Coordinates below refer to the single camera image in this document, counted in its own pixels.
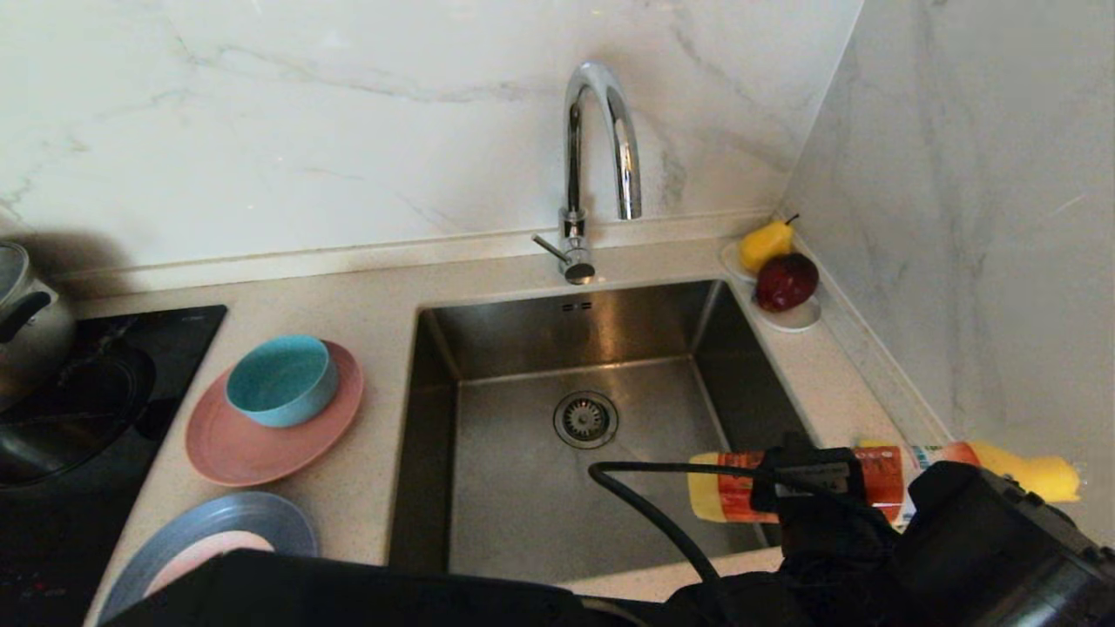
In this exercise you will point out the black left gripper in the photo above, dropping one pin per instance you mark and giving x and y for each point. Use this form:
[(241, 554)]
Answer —
[(827, 540)]

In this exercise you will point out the yellow-capped orange dish soap bottle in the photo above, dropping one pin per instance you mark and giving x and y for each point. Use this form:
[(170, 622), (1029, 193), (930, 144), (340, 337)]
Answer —
[(723, 492)]

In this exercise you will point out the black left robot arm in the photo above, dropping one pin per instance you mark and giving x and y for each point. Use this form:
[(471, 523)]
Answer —
[(1002, 549)]

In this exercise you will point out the stainless steel sink basin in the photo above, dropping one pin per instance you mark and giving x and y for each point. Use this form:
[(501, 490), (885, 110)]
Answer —
[(523, 488)]

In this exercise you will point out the small white fruit dish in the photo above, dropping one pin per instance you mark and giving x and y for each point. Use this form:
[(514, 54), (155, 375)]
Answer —
[(794, 322)]

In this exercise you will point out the dark red apple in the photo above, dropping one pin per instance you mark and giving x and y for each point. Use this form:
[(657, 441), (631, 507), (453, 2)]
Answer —
[(786, 281)]

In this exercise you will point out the round metal drain strainer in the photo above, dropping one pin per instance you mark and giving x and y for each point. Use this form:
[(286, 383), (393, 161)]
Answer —
[(585, 420)]

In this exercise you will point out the yellow pear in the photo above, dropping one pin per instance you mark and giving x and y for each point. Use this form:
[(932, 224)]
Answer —
[(764, 246)]

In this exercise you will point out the chrome gooseneck faucet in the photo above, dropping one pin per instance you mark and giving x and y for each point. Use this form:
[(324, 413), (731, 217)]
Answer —
[(572, 174)]

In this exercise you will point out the large blue-grey plate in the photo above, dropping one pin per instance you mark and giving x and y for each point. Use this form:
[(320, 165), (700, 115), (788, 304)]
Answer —
[(292, 527)]

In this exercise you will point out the teal bowl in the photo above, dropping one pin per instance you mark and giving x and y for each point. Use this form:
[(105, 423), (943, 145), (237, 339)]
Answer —
[(280, 379)]

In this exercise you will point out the large pink plate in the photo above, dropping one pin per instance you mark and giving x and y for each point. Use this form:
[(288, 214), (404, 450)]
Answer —
[(244, 461)]

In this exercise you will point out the pink bowl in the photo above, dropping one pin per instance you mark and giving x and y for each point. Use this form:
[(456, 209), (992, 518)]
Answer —
[(209, 555)]

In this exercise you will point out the black glass induction cooktop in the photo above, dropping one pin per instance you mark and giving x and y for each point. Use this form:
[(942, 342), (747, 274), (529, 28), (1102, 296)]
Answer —
[(179, 340)]

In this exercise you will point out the black frying pan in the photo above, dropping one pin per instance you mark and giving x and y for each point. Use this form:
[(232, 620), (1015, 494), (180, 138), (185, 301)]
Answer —
[(78, 409)]

